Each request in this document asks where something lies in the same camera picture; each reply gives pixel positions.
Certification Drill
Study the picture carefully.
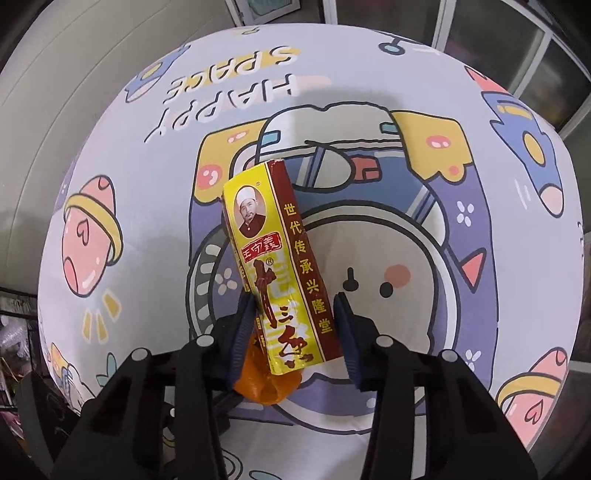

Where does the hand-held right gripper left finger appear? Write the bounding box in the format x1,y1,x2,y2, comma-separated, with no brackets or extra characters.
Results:
51,291,258,480

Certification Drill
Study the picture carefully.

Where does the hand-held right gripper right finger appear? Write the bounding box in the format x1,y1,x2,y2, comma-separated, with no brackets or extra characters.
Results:
333,292,539,480

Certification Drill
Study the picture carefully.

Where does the orange plastic bag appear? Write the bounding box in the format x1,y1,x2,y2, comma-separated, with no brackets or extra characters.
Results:
233,335,304,406

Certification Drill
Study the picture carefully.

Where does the yellow and red carton box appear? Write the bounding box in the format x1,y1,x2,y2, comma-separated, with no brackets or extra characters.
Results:
223,159,345,376

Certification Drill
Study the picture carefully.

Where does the cartoon printed tablecloth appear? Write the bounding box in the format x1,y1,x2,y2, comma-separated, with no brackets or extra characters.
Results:
37,25,583,480

